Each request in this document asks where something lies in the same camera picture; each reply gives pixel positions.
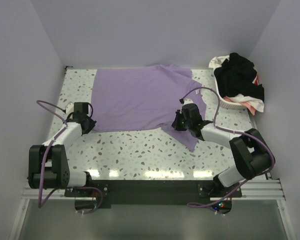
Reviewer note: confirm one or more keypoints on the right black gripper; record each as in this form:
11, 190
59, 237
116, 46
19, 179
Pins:
175, 124

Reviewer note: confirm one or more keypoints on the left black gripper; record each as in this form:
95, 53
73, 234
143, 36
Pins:
91, 124

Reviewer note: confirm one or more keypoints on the purple t shirt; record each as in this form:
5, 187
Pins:
146, 98

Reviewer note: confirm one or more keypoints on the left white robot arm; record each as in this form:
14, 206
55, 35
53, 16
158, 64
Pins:
48, 166

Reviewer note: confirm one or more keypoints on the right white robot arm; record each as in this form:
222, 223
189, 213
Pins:
251, 154

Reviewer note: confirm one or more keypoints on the white pink t shirt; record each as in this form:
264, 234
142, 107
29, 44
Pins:
238, 102

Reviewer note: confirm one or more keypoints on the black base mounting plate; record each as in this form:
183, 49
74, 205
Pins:
145, 192

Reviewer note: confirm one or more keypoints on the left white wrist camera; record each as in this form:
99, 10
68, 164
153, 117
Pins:
68, 107

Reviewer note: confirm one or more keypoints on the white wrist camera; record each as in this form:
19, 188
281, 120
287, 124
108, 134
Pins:
68, 107
187, 101

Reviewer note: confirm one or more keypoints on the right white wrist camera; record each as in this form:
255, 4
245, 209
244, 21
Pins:
187, 101

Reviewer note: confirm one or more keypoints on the aluminium frame rail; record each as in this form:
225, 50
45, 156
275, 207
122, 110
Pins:
256, 189

